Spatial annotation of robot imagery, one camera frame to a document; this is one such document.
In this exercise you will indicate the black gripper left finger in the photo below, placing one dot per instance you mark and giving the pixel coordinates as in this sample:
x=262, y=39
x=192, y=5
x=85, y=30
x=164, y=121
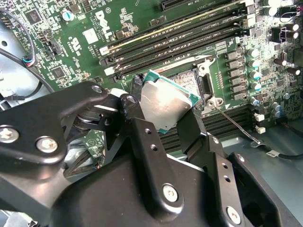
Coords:
x=35, y=118

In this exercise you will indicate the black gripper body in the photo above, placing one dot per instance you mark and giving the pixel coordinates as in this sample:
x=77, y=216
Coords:
x=106, y=201

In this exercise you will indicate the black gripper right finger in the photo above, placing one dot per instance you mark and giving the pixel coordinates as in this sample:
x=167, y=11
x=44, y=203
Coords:
x=194, y=132

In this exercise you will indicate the silver CPU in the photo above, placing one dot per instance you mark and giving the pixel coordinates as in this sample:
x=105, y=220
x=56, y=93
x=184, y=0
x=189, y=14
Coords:
x=163, y=104

